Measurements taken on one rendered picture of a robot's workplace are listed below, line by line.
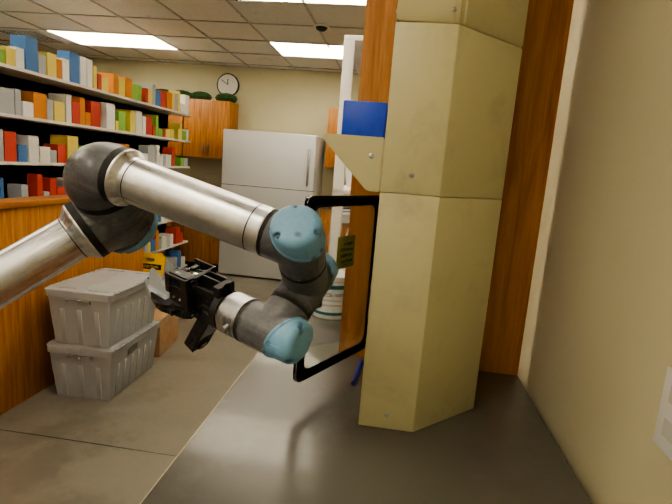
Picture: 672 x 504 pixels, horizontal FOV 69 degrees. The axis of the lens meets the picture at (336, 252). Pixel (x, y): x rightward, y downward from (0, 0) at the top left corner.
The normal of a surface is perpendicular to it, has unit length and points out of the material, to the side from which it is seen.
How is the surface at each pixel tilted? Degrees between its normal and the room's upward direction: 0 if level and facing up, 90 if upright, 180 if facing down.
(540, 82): 90
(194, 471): 0
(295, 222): 50
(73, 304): 96
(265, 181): 90
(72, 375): 95
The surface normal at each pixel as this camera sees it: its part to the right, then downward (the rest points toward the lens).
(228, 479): 0.08, -0.98
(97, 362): -0.11, 0.25
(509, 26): 0.60, 0.18
